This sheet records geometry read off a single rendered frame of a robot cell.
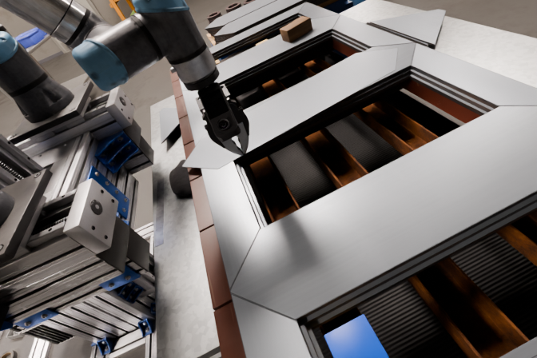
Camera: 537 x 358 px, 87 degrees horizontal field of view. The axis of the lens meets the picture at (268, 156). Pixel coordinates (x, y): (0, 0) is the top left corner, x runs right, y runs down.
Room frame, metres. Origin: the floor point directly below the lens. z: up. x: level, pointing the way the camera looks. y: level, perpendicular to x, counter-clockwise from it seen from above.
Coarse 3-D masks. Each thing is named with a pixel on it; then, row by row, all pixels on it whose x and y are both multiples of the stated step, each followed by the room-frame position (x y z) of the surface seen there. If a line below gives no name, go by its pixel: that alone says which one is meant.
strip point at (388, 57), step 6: (396, 48) 0.75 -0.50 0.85; (360, 54) 0.81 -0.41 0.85; (366, 54) 0.79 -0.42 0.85; (372, 54) 0.78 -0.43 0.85; (378, 54) 0.76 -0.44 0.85; (384, 54) 0.75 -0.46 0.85; (390, 54) 0.74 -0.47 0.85; (396, 54) 0.72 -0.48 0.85; (372, 60) 0.75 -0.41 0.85; (378, 60) 0.73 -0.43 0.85; (384, 60) 0.72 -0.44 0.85; (390, 60) 0.71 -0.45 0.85; (396, 60) 0.69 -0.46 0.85; (390, 66) 0.68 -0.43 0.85
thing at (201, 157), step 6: (204, 138) 0.73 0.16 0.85; (198, 144) 0.72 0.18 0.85; (204, 144) 0.71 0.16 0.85; (198, 150) 0.69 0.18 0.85; (204, 150) 0.68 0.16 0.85; (192, 156) 0.68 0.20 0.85; (198, 156) 0.66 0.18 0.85; (204, 156) 0.65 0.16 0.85; (210, 156) 0.64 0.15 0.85; (198, 162) 0.63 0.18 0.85; (204, 162) 0.62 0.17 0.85; (210, 162) 0.61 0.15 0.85; (204, 168) 0.60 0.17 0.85; (210, 168) 0.59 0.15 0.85; (216, 168) 0.58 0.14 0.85
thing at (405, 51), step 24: (240, 48) 1.39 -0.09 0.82; (360, 48) 0.88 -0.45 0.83; (384, 48) 0.78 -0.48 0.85; (408, 48) 0.73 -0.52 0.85; (408, 72) 0.64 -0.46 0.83; (360, 96) 0.63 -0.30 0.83; (456, 96) 0.48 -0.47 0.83; (312, 120) 0.62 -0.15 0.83; (264, 144) 0.61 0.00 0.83; (240, 168) 0.57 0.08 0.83; (504, 216) 0.18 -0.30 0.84; (456, 240) 0.18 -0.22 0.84; (408, 264) 0.18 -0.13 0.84; (432, 264) 0.17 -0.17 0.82; (360, 288) 0.17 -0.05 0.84; (384, 288) 0.16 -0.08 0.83; (312, 312) 0.17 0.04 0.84; (336, 312) 0.16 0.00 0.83; (312, 336) 0.14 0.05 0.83
